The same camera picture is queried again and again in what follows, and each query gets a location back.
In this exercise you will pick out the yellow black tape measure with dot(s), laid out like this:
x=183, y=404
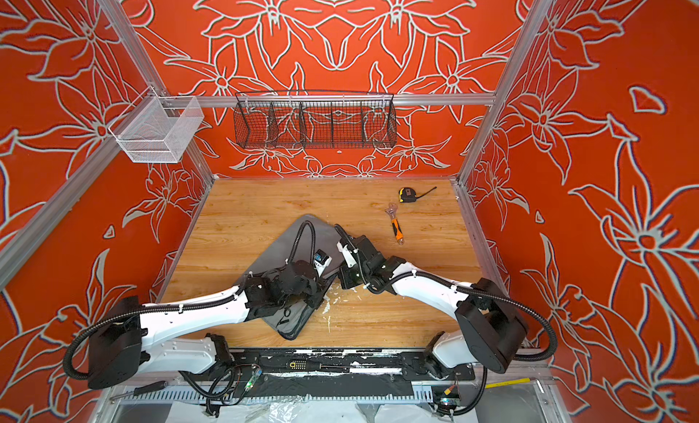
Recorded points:
x=410, y=195

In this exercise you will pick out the black wire wall basket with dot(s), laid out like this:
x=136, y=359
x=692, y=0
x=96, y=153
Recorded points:
x=315, y=120

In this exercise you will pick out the grey slotted cable duct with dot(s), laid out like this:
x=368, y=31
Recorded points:
x=282, y=390

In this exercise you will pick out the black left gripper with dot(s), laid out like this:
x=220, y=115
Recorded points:
x=320, y=290

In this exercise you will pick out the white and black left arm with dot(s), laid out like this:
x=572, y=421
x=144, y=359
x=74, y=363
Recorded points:
x=134, y=338

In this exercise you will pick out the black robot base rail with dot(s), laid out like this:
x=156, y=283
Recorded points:
x=411, y=364

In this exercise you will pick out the white wire mesh basket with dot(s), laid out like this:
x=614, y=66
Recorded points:
x=159, y=129

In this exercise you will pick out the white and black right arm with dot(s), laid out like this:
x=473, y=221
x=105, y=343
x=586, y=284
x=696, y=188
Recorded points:
x=491, y=328

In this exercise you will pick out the grey zippered laptop bag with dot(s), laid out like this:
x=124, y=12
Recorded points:
x=308, y=238

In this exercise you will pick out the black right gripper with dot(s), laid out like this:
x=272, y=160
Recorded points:
x=350, y=273

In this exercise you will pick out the orange black adjustable wrench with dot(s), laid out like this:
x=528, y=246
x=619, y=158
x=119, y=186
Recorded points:
x=392, y=211

